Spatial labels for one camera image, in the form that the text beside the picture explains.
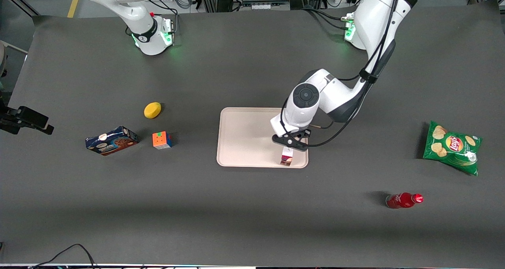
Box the green Lays chips bag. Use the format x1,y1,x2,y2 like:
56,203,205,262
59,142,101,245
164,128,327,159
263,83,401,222
423,121,483,177

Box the yellow lemon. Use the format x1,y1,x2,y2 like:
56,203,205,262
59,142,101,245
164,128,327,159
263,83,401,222
144,102,162,120

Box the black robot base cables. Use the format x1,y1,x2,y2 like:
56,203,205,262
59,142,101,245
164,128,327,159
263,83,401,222
302,7,355,31

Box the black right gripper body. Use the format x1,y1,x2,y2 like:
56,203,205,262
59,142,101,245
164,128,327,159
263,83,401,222
0,110,20,135

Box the dark grey table mat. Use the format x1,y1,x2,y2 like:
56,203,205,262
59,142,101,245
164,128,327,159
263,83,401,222
0,1,505,267

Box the colourful puzzle cube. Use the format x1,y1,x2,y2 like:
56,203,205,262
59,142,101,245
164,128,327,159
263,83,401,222
152,131,174,150

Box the thin black cable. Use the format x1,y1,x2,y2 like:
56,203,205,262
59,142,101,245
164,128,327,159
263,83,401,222
28,243,97,269

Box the blue cookie box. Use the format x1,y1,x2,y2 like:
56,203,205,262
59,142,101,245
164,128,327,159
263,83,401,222
85,126,139,156

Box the red cookie box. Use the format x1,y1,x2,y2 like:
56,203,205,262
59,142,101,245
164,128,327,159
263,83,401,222
280,146,295,167

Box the beige plastic tray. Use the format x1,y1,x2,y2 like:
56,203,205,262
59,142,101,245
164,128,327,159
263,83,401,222
216,107,309,169

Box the red soda bottle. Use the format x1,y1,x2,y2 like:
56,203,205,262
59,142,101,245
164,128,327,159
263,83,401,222
385,192,424,209

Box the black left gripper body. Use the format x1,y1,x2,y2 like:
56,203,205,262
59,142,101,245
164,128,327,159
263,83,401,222
272,129,312,152

